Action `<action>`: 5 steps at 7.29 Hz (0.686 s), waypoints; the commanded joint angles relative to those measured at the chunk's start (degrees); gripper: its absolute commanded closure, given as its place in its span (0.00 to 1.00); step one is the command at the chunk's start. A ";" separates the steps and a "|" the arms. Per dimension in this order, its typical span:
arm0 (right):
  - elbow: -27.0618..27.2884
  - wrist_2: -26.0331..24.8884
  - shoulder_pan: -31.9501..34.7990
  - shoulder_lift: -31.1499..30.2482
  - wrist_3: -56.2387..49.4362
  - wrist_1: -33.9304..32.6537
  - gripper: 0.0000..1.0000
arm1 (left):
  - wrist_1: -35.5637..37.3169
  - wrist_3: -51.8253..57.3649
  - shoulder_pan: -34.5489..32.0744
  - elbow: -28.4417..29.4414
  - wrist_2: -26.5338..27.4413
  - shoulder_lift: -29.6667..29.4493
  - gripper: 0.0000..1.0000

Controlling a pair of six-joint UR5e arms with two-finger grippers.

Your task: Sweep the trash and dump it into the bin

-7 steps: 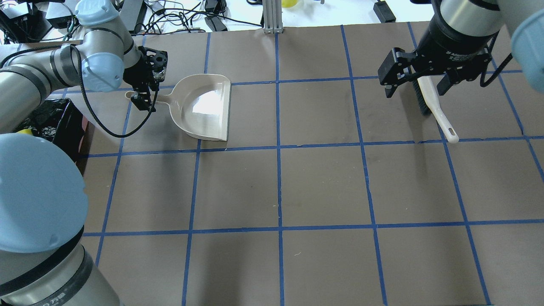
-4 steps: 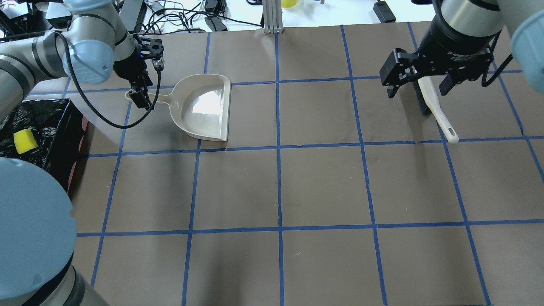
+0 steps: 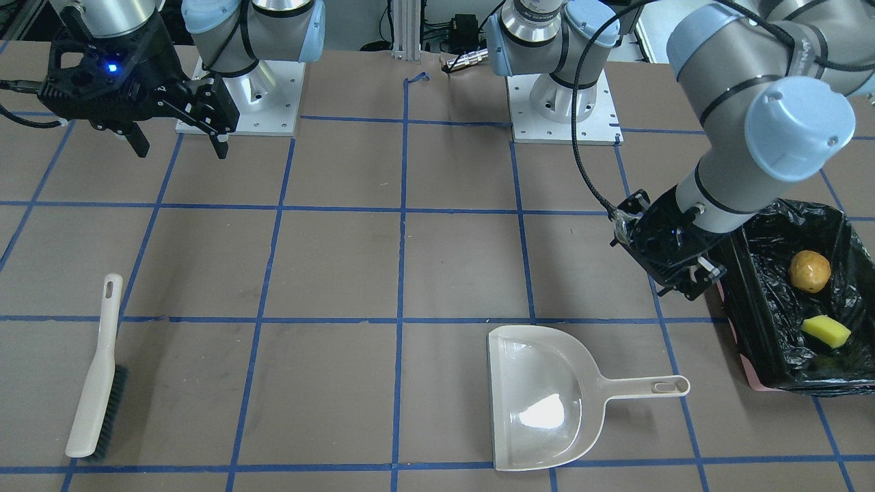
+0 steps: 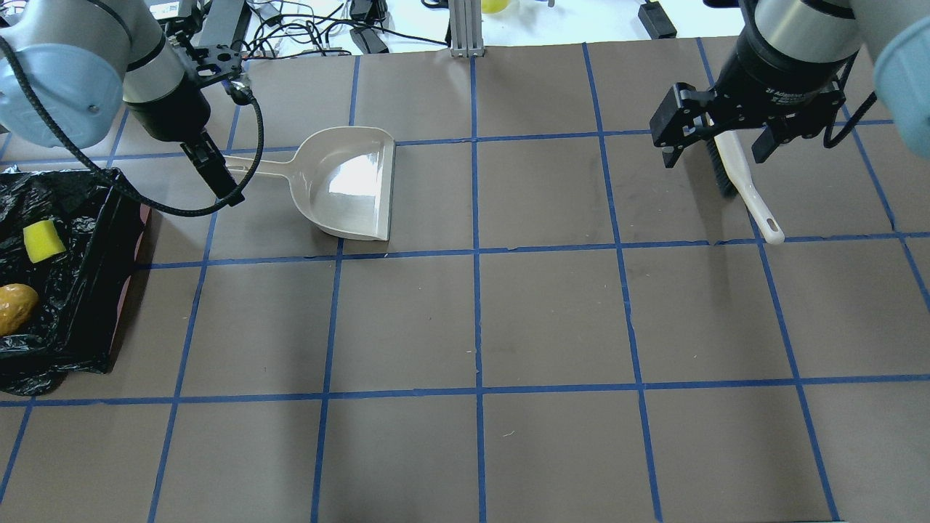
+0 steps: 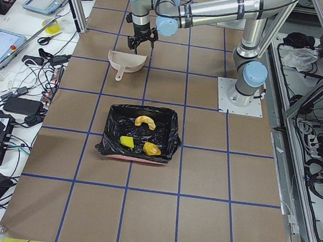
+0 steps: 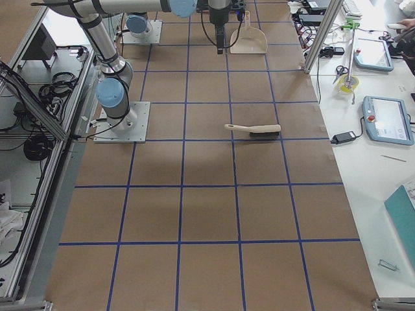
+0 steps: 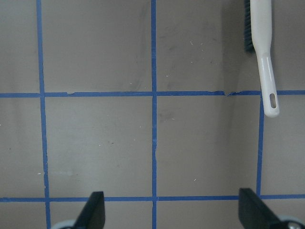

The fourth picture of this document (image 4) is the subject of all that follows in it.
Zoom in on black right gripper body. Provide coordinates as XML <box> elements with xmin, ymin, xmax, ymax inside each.
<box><xmin>708</xmin><ymin>33</ymin><xmax>846</xmax><ymax>135</ymax></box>

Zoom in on beige plastic dustpan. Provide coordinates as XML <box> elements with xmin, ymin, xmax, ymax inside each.
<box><xmin>254</xmin><ymin>126</ymin><xmax>396</xmax><ymax>242</ymax></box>

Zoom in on brown plastic potato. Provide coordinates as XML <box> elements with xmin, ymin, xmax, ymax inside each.
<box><xmin>1</xmin><ymin>283</ymin><xmax>39</xmax><ymax>336</ymax></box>

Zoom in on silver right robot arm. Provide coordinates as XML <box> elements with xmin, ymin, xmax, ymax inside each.
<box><xmin>649</xmin><ymin>1</ymin><xmax>928</xmax><ymax>168</ymax></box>

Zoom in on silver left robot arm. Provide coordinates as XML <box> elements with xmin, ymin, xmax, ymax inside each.
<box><xmin>2</xmin><ymin>1</ymin><xmax>241</xmax><ymax>148</ymax></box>

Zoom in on aluminium frame post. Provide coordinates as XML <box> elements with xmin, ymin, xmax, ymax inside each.
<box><xmin>448</xmin><ymin>0</ymin><xmax>486</xmax><ymax>57</ymax></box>

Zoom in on yellow green sponge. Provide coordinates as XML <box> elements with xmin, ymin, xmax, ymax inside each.
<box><xmin>23</xmin><ymin>219</ymin><xmax>66</xmax><ymax>264</ymax></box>

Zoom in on black trash bag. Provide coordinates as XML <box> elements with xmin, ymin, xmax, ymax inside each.
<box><xmin>1</xmin><ymin>168</ymin><xmax>145</xmax><ymax>395</ymax></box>

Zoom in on beige hand brush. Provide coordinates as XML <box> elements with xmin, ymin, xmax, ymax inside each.
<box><xmin>712</xmin><ymin>130</ymin><xmax>786</xmax><ymax>245</ymax></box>

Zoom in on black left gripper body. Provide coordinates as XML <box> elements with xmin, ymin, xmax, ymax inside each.
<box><xmin>127</xmin><ymin>44</ymin><xmax>242</xmax><ymax>142</ymax></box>

